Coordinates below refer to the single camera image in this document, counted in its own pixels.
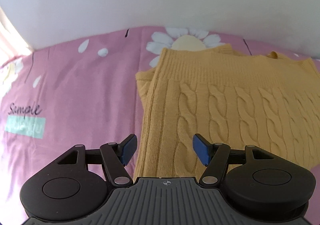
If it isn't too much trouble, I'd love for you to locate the yellow cable knit sweater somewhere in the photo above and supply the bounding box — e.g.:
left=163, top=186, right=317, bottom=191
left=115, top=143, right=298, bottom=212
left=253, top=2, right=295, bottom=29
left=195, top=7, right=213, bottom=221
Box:
left=134, top=44, right=319, bottom=178

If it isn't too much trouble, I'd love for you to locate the pink floral bed sheet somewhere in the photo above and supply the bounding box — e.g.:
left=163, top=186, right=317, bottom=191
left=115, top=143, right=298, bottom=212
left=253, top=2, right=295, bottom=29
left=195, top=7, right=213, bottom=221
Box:
left=1, top=26, right=319, bottom=224

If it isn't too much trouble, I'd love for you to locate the white headboard panel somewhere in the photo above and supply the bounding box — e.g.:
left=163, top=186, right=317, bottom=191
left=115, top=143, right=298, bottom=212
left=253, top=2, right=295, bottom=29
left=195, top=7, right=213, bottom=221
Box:
left=1, top=0, right=319, bottom=56

